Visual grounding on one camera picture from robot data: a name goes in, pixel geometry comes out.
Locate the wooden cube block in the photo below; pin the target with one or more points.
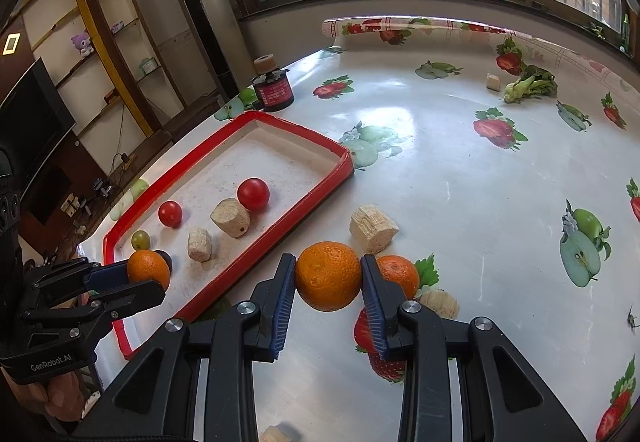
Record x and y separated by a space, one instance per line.
200 244
276 434

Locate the small green sprig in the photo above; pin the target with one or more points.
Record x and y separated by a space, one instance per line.
596 30

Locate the green grape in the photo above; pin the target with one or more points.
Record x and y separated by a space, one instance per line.
140 239

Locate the green leafy vegetable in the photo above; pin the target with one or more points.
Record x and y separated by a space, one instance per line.
532 86

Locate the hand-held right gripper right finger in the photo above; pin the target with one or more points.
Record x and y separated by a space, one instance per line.
372 307

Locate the green bottle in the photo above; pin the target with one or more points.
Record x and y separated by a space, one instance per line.
625 30

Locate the black television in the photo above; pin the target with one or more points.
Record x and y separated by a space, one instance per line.
30 127

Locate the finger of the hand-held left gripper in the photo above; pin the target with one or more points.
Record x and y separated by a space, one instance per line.
107 274
135 294

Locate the dark jar with red label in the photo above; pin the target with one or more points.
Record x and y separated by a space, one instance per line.
273 95

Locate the dark purple plum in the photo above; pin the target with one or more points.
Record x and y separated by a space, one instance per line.
167 259

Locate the person's left hand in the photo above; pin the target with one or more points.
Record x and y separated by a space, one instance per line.
55 397

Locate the small red tomato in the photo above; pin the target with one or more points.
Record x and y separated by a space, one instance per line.
170 213

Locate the small wooden block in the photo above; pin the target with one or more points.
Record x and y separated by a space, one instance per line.
493 82

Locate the wooden wall shelf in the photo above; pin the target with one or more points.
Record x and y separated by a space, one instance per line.
107 57

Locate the orange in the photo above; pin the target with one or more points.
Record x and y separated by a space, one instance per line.
400 274
327 274
147 269

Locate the round wooden block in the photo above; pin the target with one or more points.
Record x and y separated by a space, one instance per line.
231 217

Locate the large red tomato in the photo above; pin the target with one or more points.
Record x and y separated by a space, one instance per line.
253 193

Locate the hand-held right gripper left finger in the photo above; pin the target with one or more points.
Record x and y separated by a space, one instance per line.
282 312

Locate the tower air conditioner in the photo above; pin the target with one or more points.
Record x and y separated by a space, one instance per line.
205 12

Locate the red rimmed tray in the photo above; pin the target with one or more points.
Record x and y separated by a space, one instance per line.
280 162

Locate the white green box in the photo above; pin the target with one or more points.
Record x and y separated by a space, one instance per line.
148 66

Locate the fruit print tablecloth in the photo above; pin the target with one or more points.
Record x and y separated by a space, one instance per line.
475 202

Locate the lit wall switch panel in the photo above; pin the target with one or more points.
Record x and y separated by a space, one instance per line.
11 44

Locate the purple plush toy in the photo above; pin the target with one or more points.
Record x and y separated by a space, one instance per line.
82 44

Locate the ridged wooden block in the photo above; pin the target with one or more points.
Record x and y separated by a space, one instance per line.
440 303

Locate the rectangular wooden block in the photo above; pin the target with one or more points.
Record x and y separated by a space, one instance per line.
372 228

